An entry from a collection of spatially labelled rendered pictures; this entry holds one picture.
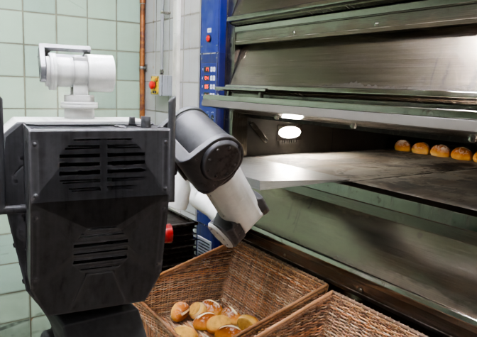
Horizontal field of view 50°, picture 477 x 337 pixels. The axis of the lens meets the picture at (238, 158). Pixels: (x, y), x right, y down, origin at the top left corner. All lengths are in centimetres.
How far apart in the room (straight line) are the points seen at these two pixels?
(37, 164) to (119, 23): 214
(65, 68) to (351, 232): 102
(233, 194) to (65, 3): 189
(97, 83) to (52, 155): 23
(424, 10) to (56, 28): 184
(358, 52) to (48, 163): 107
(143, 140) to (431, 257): 91
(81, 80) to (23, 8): 180
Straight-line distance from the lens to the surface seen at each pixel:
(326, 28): 167
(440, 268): 143
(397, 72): 145
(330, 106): 142
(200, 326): 193
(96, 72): 92
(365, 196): 154
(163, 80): 253
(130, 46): 284
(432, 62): 140
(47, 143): 73
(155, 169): 77
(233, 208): 107
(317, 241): 170
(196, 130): 94
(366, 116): 132
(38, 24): 271
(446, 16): 139
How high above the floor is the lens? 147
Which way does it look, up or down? 8 degrees down
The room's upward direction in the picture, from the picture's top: 2 degrees clockwise
